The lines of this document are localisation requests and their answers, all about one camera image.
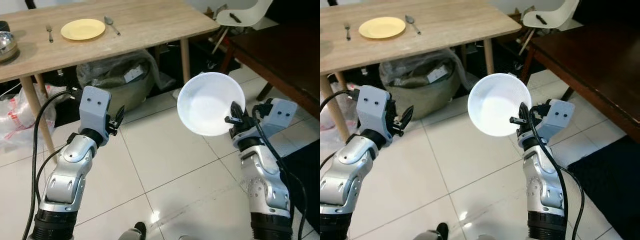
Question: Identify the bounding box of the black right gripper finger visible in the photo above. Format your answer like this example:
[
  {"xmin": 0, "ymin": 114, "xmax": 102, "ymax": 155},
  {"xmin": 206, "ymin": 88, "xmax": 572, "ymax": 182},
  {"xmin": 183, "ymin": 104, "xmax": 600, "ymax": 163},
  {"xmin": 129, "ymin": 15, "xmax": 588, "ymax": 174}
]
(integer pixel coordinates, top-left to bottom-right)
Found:
[
  {"xmin": 231, "ymin": 101, "xmax": 246, "ymax": 125},
  {"xmin": 518, "ymin": 102, "xmax": 532, "ymax": 132}
]

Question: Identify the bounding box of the white plastic chair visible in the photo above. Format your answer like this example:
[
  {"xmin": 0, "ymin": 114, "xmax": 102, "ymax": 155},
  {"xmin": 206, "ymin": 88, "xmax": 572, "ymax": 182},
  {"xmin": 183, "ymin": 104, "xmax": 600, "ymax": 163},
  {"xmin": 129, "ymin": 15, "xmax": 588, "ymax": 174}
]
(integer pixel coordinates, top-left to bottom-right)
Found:
[
  {"xmin": 517, "ymin": 0, "xmax": 581, "ymax": 57},
  {"xmin": 210, "ymin": 0, "xmax": 274, "ymax": 57}
]

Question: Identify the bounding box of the light wooden table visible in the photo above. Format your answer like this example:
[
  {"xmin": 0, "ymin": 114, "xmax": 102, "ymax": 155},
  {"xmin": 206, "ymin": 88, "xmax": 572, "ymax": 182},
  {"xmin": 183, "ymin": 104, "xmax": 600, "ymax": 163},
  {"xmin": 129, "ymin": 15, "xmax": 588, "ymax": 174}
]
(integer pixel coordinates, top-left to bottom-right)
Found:
[
  {"xmin": 320, "ymin": 0, "xmax": 523, "ymax": 144},
  {"xmin": 0, "ymin": 0, "xmax": 221, "ymax": 157}
]

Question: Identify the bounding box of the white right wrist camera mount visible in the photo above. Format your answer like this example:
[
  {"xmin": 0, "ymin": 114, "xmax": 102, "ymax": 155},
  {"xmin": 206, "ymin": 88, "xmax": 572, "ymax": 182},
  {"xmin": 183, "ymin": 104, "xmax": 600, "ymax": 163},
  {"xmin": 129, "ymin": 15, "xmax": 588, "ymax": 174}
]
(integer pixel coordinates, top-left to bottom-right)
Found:
[
  {"xmin": 541, "ymin": 98, "xmax": 576, "ymax": 142},
  {"xmin": 259, "ymin": 98, "xmax": 299, "ymax": 137}
]

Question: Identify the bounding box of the yellow plate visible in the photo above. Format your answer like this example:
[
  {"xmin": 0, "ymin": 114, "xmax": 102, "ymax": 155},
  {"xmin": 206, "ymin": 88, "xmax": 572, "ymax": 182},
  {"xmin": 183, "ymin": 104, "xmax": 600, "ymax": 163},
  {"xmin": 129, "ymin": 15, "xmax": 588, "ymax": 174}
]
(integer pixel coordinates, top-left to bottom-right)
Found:
[
  {"xmin": 358, "ymin": 16, "xmax": 407, "ymax": 40},
  {"xmin": 60, "ymin": 18, "xmax": 107, "ymax": 42}
]

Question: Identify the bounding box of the shiny metal pot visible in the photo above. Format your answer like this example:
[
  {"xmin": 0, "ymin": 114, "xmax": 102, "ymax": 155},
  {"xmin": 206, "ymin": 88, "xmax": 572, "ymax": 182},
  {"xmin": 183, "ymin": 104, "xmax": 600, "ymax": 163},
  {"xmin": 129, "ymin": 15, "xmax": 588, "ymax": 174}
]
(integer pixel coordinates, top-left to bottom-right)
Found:
[{"xmin": 0, "ymin": 30, "xmax": 20, "ymax": 64}]

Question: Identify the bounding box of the grey-green sack bag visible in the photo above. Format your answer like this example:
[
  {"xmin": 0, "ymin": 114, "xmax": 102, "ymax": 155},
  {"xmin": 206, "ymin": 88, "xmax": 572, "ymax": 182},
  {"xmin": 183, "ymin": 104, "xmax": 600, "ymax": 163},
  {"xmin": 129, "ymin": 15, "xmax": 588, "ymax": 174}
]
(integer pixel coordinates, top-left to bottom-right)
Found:
[
  {"xmin": 75, "ymin": 49, "xmax": 162, "ymax": 115},
  {"xmin": 378, "ymin": 48, "xmax": 467, "ymax": 121}
]

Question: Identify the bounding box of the dark blue rug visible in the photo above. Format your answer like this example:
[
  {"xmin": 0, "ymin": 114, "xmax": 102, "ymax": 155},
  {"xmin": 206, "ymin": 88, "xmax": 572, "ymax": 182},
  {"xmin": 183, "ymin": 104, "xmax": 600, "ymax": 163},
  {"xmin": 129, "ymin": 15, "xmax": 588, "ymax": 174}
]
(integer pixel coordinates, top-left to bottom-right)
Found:
[
  {"xmin": 566, "ymin": 134, "xmax": 640, "ymax": 240},
  {"xmin": 277, "ymin": 139, "xmax": 321, "ymax": 237}
]

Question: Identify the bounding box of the metal spoon beside yellow plate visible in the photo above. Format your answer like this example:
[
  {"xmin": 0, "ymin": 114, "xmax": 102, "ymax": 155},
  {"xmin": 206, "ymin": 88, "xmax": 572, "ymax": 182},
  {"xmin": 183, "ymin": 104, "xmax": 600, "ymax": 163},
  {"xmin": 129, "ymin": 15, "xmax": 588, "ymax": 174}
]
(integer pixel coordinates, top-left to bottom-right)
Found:
[
  {"xmin": 404, "ymin": 14, "xmax": 423, "ymax": 36},
  {"xmin": 103, "ymin": 15, "xmax": 122, "ymax": 37}
]

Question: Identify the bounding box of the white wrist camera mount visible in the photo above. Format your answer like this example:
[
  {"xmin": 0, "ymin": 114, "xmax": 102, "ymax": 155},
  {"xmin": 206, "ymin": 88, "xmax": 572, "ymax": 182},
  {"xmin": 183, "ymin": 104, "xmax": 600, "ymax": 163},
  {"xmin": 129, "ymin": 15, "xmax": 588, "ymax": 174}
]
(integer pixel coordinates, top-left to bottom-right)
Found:
[
  {"xmin": 541, "ymin": 98, "xmax": 576, "ymax": 142},
  {"xmin": 78, "ymin": 85, "xmax": 112, "ymax": 141},
  {"xmin": 259, "ymin": 98, "xmax": 299, "ymax": 137},
  {"xmin": 357, "ymin": 84, "xmax": 397, "ymax": 140}
]

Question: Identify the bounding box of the white bowl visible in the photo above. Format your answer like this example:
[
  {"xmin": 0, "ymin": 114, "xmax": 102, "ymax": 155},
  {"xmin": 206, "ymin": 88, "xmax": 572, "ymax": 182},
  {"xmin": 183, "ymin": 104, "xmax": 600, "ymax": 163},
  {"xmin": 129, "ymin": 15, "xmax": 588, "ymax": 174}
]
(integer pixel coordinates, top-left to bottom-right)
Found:
[
  {"xmin": 176, "ymin": 72, "xmax": 247, "ymax": 137},
  {"xmin": 467, "ymin": 73, "xmax": 533, "ymax": 138}
]

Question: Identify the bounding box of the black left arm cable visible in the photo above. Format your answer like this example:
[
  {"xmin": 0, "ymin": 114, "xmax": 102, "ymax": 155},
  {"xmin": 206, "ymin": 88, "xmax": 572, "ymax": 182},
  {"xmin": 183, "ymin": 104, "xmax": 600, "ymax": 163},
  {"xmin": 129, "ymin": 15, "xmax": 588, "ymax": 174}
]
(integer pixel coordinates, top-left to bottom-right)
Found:
[
  {"xmin": 22, "ymin": 87, "xmax": 84, "ymax": 240},
  {"xmin": 320, "ymin": 88, "xmax": 362, "ymax": 171}
]

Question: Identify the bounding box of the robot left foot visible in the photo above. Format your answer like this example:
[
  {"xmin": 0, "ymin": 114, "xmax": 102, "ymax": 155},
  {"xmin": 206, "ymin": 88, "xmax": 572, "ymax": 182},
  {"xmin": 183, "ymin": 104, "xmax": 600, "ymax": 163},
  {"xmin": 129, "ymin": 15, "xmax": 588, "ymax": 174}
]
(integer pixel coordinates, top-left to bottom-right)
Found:
[
  {"xmin": 412, "ymin": 222, "xmax": 451, "ymax": 240},
  {"xmin": 117, "ymin": 221, "xmax": 149, "ymax": 240}
]

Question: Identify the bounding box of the clear plastic bag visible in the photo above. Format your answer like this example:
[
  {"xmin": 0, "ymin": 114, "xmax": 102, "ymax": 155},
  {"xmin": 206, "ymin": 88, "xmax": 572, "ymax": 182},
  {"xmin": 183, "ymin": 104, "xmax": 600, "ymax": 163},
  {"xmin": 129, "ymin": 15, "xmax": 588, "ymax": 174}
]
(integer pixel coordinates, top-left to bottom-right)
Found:
[{"xmin": 0, "ymin": 81, "xmax": 37, "ymax": 149}]

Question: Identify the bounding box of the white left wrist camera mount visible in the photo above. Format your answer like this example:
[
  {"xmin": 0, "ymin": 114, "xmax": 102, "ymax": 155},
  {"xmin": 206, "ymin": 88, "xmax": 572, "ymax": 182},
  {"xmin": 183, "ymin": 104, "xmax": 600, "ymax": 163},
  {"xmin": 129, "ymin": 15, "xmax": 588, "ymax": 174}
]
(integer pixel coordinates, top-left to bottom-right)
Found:
[
  {"xmin": 78, "ymin": 85, "xmax": 112, "ymax": 141},
  {"xmin": 357, "ymin": 84, "xmax": 397, "ymax": 140}
]

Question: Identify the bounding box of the dark wooden table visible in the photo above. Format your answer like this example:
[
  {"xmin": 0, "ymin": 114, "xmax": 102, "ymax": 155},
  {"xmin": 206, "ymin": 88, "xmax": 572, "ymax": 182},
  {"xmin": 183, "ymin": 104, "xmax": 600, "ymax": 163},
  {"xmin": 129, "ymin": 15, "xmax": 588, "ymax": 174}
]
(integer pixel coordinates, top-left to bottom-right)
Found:
[
  {"xmin": 219, "ymin": 19, "xmax": 321, "ymax": 120},
  {"xmin": 520, "ymin": 21, "xmax": 640, "ymax": 147}
]

